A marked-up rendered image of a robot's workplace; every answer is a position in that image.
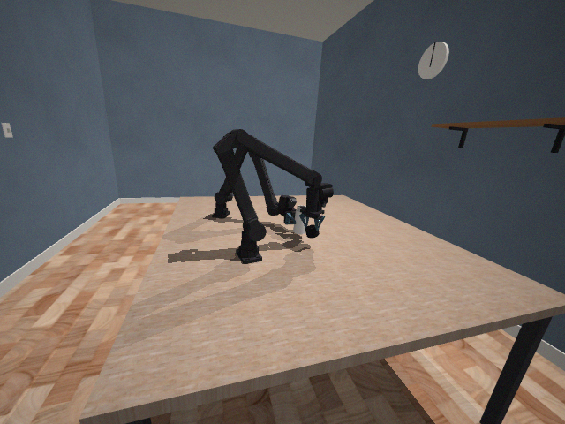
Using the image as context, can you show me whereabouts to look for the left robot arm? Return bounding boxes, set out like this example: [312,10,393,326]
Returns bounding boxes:
[212,146,297,218]

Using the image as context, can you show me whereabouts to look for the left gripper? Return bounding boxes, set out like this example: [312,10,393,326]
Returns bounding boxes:
[283,211,296,224]

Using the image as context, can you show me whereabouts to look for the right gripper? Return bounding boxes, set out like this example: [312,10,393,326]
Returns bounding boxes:
[299,200,325,231]

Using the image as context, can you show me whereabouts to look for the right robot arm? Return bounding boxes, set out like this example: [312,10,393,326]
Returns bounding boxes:
[213,129,334,264]

